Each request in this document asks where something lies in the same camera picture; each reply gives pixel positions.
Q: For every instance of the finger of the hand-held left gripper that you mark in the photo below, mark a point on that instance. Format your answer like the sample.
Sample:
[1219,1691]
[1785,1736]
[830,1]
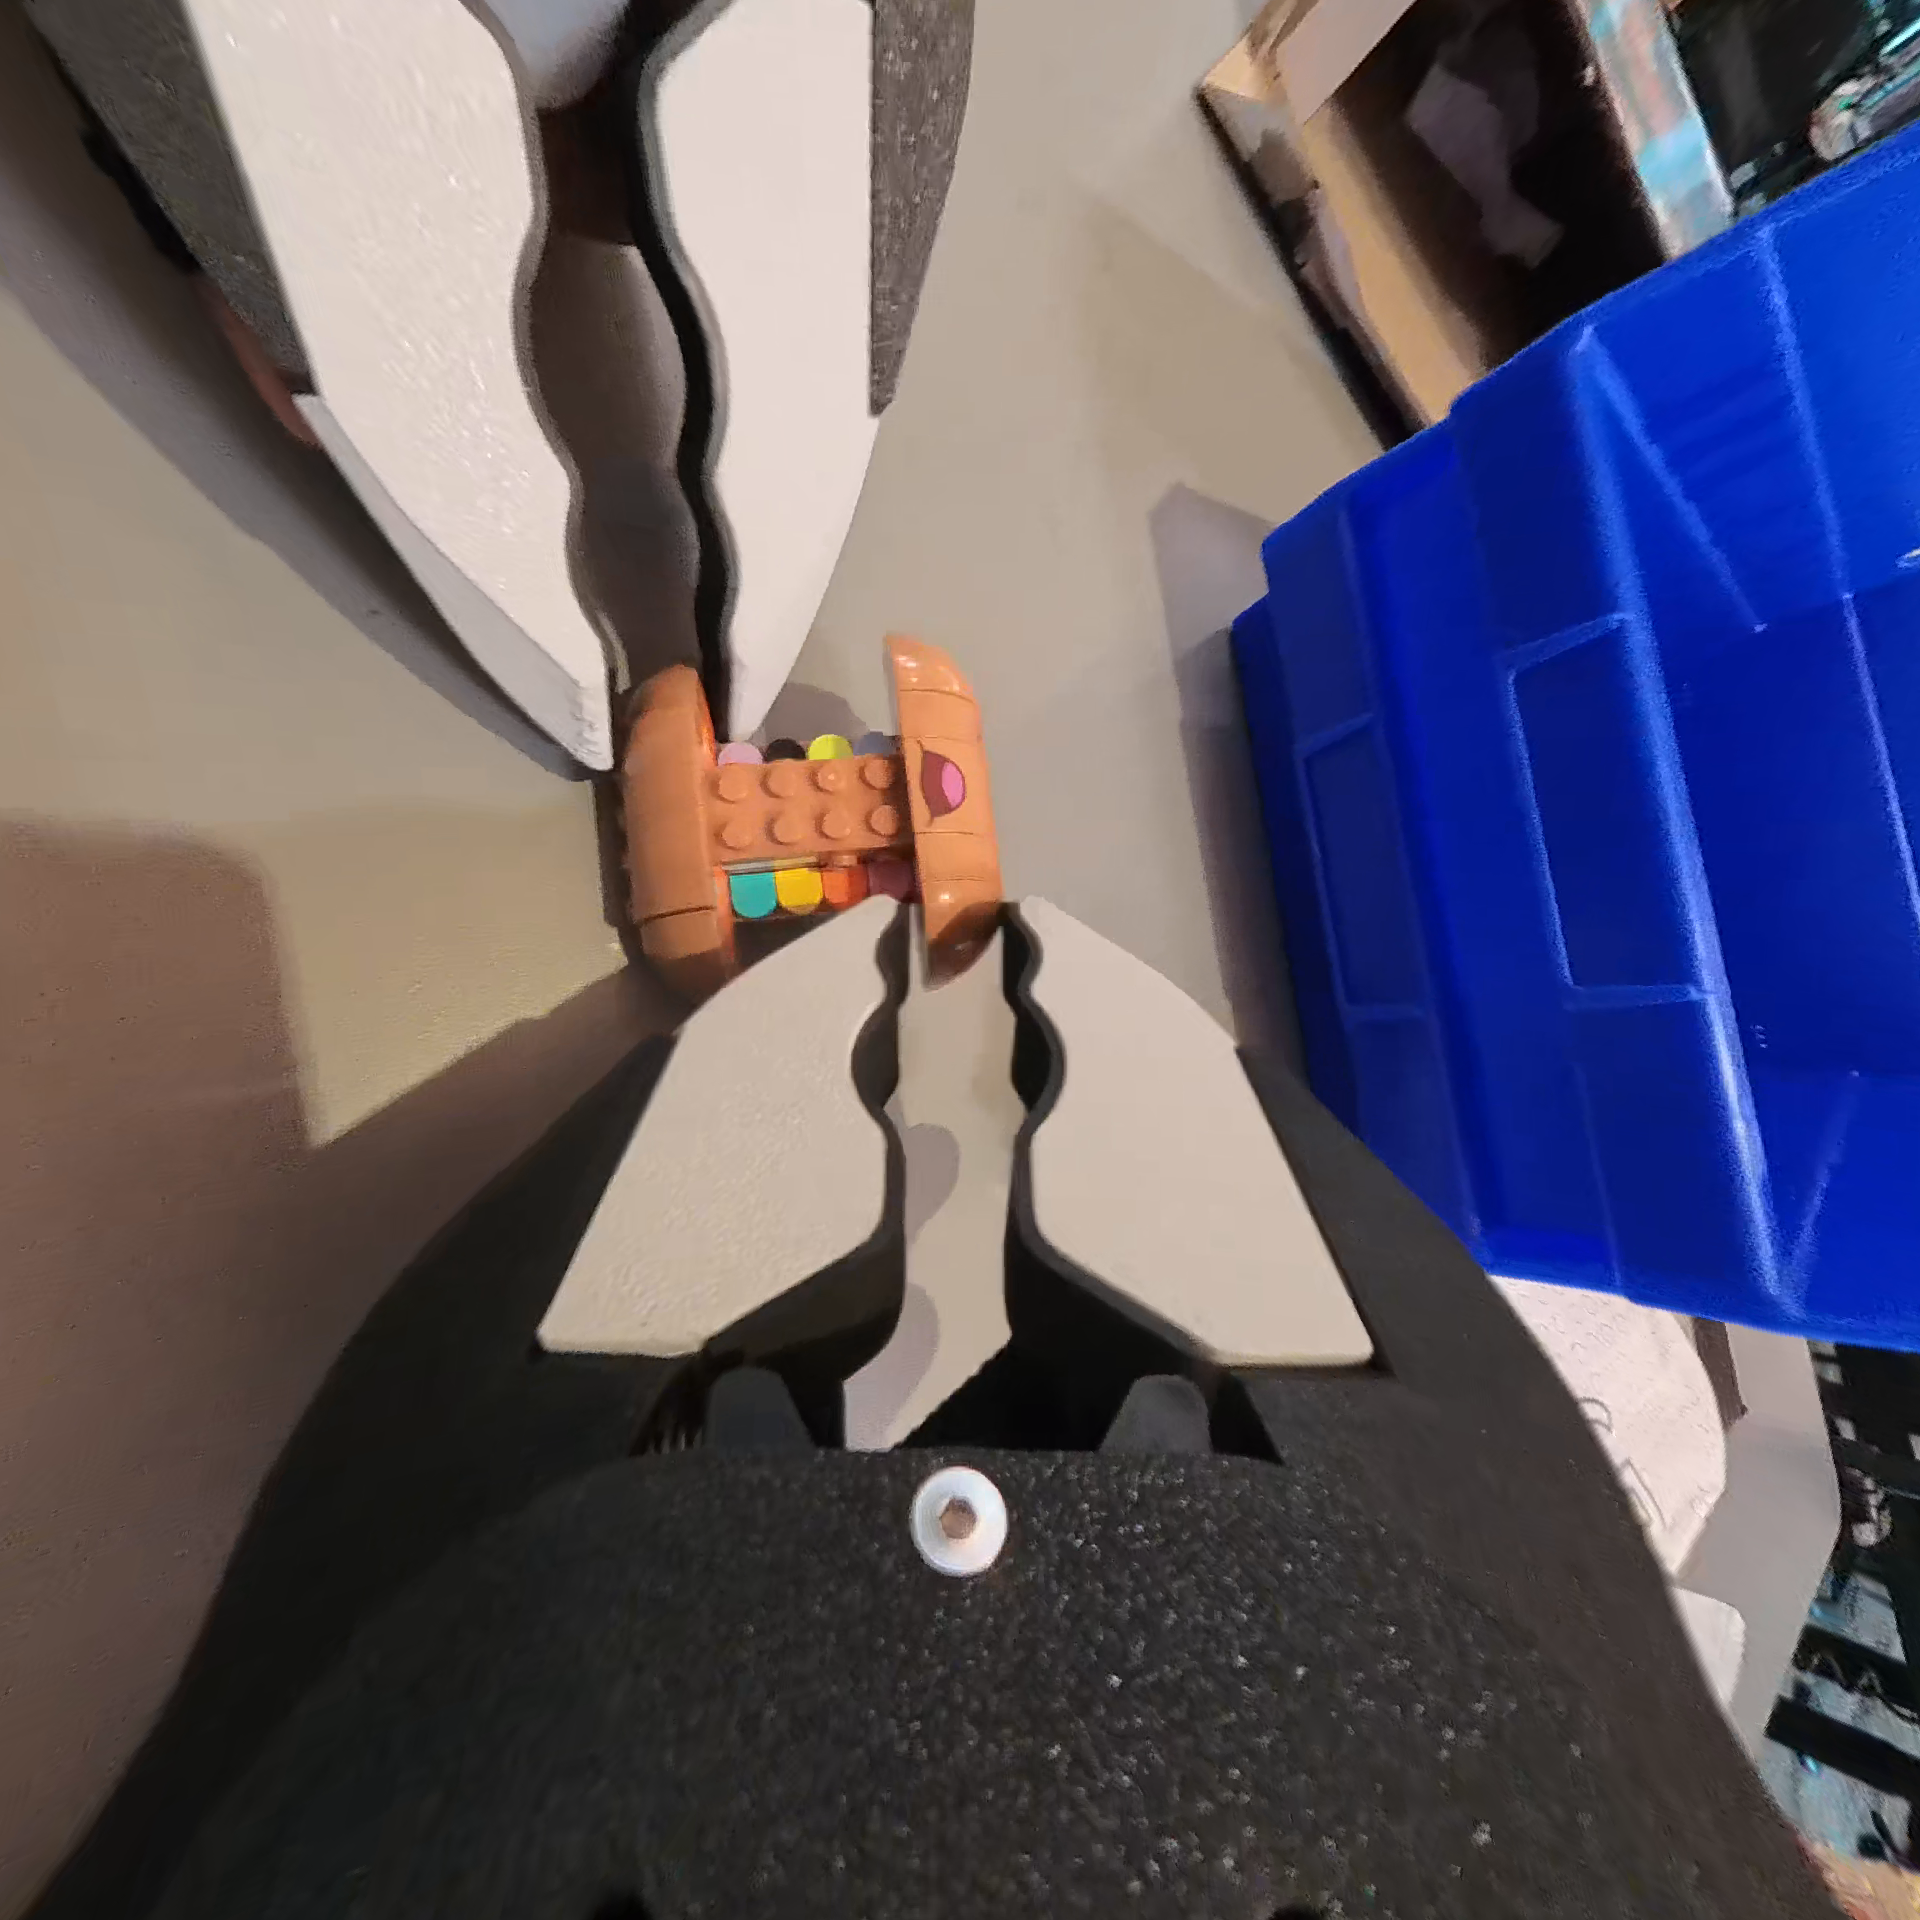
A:
[795,299]
[406,299]

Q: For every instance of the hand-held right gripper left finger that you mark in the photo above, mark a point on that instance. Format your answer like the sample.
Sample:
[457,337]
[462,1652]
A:
[721,1184]

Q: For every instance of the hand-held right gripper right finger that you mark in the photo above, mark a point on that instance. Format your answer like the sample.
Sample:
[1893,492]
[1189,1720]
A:
[1185,1184]

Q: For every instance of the brown toy brick shell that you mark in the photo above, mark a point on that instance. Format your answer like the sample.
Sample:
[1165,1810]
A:
[674,840]

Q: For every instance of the blue plastic bin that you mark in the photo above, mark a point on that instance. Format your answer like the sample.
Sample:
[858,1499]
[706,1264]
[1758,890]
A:
[1650,751]

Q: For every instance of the person's left hand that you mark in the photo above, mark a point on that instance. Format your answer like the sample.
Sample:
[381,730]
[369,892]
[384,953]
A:
[271,376]

